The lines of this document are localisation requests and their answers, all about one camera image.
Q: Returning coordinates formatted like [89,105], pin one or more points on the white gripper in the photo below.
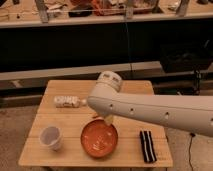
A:
[109,120]

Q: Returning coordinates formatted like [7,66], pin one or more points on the white ceramic cup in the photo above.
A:
[51,138]

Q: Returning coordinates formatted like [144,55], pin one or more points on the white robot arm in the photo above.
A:
[184,112]

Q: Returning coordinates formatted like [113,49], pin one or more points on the orange ceramic bowl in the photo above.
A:
[99,139]

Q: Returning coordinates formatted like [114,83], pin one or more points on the wooden table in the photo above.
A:
[71,121]

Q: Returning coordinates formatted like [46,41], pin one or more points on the long workbench shelf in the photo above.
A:
[35,13]

